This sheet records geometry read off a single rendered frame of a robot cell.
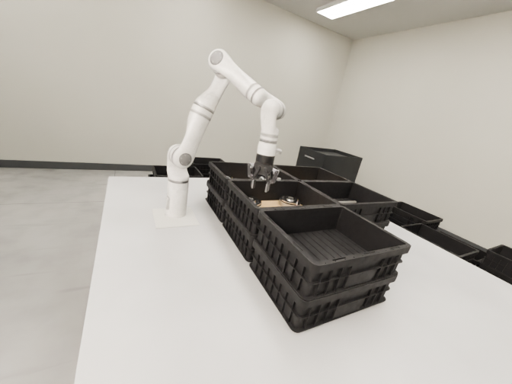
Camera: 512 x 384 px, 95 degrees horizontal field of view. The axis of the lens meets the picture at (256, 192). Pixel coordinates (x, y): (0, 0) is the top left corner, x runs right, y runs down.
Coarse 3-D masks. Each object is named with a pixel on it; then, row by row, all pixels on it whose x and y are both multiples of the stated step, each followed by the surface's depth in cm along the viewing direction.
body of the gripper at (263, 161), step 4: (256, 156) 94; (260, 156) 92; (264, 156) 91; (268, 156) 92; (272, 156) 92; (256, 160) 94; (260, 160) 92; (264, 160) 92; (268, 160) 92; (272, 160) 93; (256, 164) 96; (260, 164) 96; (264, 164) 95; (268, 164) 93; (272, 164) 94; (256, 168) 97; (268, 168) 95; (272, 168) 94; (260, 172) 97; (268, 172) 95
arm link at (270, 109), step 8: (264, 104) 85; (272, 104) 84; (264, 112) 86; (272, 112) 84; (264, 120) 87; (272, 120) 86; (264, 128) 89; (272, 128) 88; (264, 136) 90; (272, 136) 89
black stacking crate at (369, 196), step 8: (312, 184) 125; (320, 184) 127; (328, 184) 130; (336, 184) 133; (344, 184) 136; (352, 184) 138; (328, 192) 132; (336, 192) 135; (344, 192) 138; (352, 192) 139; (360, 192) 134; (368, 192) 129; (344, 200) 136; (352, 200) 139; (360, 200) 134; (368, 200) 129; (376, 200) 125; (384, 200) 121; (376, 208) 111; (384, 208) 114; (368, 216) 109; (376, 216) 114; (384, 216) 117
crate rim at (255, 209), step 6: (234, 180) 103; (240, 180) 105; (246, 180) 106; (258, 180) 110; (264, 180) 111; (228, 186) 101; (234, 186) 96; (306, 186) 114; (234, 192) 95; (240, 192) 90; (318, 192) 108; (240, 198) 90; (246, 198) 86; (330, 198) 102; (246, 204) 85; (252, 204) 81; (324, 204) 94; (330, 204) 95; (336, 204) 96; (252, 210) 81; (258, 210) 79
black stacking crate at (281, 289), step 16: (256, 256) 81; (256, 272) 81; (272, 272) 72; (272, 288) 72; (288, 288) 63; (352, 288) 66; (368, 288) 70; (384, 288) 76; (288, 304) 64; (304, 304) 58; (320, 304) 61; (336, 304) 66; (352, 304) 70; (368, 304) 76; (288, 320) 64; (304, 320) 63; (320, 320) 66
